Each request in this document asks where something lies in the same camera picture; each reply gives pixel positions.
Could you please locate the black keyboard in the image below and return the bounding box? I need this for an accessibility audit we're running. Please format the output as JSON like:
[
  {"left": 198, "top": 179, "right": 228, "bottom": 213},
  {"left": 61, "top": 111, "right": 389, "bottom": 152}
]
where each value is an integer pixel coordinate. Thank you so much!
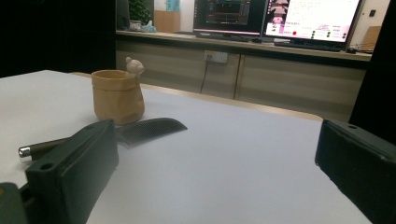
[
  {"left": 195, "top": 32, "right": 250, "bottom": 43},
  {"left": 274, "top": 41, "right": 347, "bottom": 53}
]

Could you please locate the bright computer monitor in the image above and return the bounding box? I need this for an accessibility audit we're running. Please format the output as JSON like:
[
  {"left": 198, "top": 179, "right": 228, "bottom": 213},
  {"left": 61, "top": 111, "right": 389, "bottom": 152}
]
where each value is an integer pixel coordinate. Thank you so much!
[{"left": 262, "top": 0, "right": 366, "bottom": 44}]

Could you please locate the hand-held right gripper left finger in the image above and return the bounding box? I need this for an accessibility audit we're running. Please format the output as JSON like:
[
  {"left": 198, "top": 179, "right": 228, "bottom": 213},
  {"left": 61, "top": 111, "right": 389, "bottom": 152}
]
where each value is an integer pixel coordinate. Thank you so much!
[{"left": 24, "top": 119, "right": 120, "bottom": 224}]

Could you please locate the tan cup with bear figure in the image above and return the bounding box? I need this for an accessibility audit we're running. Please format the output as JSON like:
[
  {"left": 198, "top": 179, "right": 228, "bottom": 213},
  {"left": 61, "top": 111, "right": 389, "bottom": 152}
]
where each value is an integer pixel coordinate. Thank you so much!
[{"left": 91, "top": 56, "right": 146, "bottom": 126}]

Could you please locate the green potted plant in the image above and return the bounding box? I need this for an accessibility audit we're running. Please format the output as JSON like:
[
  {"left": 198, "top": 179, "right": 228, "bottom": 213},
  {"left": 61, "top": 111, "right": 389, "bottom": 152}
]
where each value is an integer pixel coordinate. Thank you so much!
[{"left": 127, "top": 0, "right": 152, "bottom": 32}]

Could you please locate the dark computer monitor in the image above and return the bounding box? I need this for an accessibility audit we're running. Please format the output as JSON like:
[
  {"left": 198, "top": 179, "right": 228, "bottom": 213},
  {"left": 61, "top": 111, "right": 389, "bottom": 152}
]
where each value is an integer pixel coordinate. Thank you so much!
[{"left": 192, "top": 0, "right": 269, "bottom": 37}]

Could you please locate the white wall socket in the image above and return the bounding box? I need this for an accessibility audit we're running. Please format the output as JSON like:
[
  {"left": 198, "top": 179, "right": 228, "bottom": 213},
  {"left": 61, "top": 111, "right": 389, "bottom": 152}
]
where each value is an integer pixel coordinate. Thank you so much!
[{"left": 205, "top": 49, "right": 229, "bottom": 65}]

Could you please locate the black power cable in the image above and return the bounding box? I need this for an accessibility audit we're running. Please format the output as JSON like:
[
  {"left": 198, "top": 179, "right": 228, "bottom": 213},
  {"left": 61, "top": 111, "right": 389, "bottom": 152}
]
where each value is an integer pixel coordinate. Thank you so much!
[{"left": 199, "top": 55, "right": 214, "bottom": 94}]

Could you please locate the black curtain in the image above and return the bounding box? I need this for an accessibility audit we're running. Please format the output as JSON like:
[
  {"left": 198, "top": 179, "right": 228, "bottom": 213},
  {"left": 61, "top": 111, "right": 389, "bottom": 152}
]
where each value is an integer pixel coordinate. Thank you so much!
[
  {"left": 348, "top": 0, "right": 396, "bottom": 146},
  {"left": 0, "top": 0, "right": 117, "bottom": 78}
]

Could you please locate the light blue tissue holder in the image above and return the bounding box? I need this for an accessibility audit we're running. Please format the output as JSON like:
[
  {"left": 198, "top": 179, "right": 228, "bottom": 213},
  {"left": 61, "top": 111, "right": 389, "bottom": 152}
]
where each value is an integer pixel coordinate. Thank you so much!
[{"left": 141, "top": 20, "right": 158, "bottom": 34}]

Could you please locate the long beige desk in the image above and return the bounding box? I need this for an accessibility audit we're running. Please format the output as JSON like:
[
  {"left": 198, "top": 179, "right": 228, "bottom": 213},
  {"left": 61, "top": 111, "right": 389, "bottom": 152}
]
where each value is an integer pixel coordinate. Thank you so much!
[{"left": 115, "top": 29, "right": 374, "bottom": 123}]

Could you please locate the brown cardboard box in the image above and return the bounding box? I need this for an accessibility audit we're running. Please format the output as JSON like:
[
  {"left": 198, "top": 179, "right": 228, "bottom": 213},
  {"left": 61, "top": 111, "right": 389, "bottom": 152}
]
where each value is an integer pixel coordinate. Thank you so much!
[{"left": 153, "top": 9, "right": 182, "bottom": 34}]

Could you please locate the brown cardboard sheet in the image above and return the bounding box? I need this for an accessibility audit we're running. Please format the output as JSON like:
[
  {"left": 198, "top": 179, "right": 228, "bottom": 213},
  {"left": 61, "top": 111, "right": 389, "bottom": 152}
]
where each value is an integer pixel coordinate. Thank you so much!
[{"left": 361, "top": 25, "right": 383, "bottom": 52}]

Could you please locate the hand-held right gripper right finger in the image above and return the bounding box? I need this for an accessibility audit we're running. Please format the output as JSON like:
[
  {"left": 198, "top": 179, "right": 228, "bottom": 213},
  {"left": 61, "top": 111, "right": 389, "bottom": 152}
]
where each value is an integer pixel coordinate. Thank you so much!
[{"left": 315, "top": 119, "right": 396, "bottom": 224}]

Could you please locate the black comb with handle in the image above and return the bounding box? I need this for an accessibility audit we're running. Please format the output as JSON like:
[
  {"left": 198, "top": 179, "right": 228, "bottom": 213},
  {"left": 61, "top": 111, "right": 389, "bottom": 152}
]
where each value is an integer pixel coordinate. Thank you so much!
[{"left": 18, "top": 117, "right": 189, "bottom": 162}]

